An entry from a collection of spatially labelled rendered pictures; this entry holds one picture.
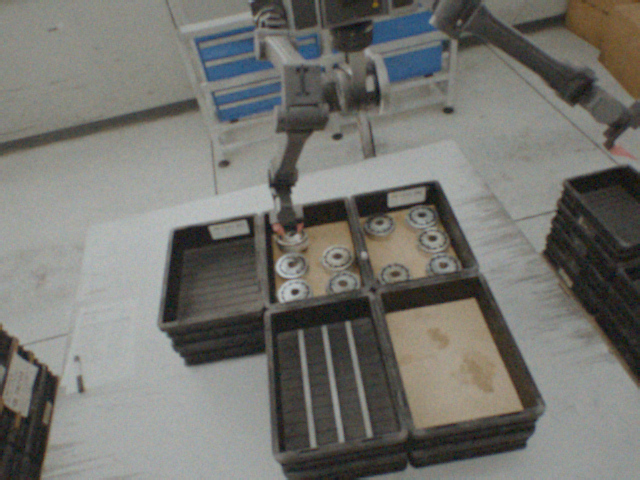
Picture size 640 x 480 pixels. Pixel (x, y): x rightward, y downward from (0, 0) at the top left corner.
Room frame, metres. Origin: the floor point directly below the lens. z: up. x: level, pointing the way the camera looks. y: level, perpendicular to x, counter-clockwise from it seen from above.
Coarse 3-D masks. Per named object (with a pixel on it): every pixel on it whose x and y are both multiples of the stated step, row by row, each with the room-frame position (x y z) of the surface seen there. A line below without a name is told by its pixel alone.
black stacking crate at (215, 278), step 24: (192, 240) 1.18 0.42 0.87; (216, 240) 1.18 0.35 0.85; (240, 240) 1.17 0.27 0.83; (192, 264) 1.11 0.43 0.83; (216, 264) 1.08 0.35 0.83; (240, 264) 1.06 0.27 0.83; (168, 288) 0.94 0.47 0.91; (192, 288) 1.00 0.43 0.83; (216, 288) 0.98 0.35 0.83; (240, 288) 0.96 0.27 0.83; (168, 312) 0.87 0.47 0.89; (192, 312) 0.91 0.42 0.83; (216, 312) 0.89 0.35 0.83; (264, 312) 0.82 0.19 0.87; (168, 336) 0.80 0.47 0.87; (192, 336) 0.80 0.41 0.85; (216, 336) 0.80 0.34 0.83; (240, 336) 0.79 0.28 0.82
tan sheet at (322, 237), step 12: (312, 228) 1.17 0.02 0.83; (324, 228) 1.15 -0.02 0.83; (336, 228) 1.14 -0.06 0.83; (348, 228) 1.13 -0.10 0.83; (312, 240) 1.11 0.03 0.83; (324, 240) 1.10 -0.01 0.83; (336, 240) 1.09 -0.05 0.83; (348, 240) 1.08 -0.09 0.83; (276, 252) 1.09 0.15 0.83; (300, 252) 1.07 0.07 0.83; (312, 252) 1.06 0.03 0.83; (276, 264) 1.03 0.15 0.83; (312, 264) 1.00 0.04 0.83; (276, 276) 0.98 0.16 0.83; (312, 276) 0.96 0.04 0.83; (324, 276) 0.95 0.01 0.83; (312, 288) 0.91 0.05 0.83
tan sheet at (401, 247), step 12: (396, 216) 1.15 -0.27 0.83; (396, 228) 1.09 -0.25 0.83; (372, 240) 1.06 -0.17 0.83; (396, 240) 1.04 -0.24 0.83; (408, 240) 1.03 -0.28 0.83; (372, 252) 1.01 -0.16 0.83; (384, 252) 1.00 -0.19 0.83; (396, 252) 0.99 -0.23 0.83; (408, 252) 0.98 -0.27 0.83; (372, 264) 0.96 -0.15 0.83; (384, 264) 0.95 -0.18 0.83; (408, 264) 0.93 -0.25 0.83; (420, 264) 0.92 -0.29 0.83; (420, 276) 0.88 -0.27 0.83
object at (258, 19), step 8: (256, 0) 1.38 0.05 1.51; (264, 0) 1.38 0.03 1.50; (272, 0) 1.39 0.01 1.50; (280, 0) 1.38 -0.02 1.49; (256, 8) 1.38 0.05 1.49; (264, 8) 1.36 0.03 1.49; (272, 8) 1.35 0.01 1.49; (280, 8) 1.38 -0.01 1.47; (256, 16) 1.36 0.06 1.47; (264, 16) 1.33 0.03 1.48; (272, 16) 1.32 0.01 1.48; (280, 16) 1.35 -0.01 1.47; (256, 24) 1.34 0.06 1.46; (264, 24) 1.32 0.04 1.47
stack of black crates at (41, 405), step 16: (0, 336) 1.18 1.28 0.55; (0, 352) 1.12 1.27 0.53; (32, 352) 1.22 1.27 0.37; (0, 368) 1.06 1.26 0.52; (48, 368) 1.21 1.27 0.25; (0, 384) 1.01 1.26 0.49; (48, 384) 1.16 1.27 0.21; (32, 400) 1.04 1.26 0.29; (48, 400) 1.09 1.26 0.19; (0, 416) 0.91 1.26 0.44; (16, 416) 0.94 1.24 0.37; (32, 416) 0.98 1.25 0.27; (48, 416) 1.03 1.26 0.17; (0, 432) 0.85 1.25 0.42; (16, 432) 0.88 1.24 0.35; (32, 432) 0.92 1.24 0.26; (48, 432) 0.96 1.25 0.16; (16, 448) 0.85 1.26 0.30; (32, 448) 0.87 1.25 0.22
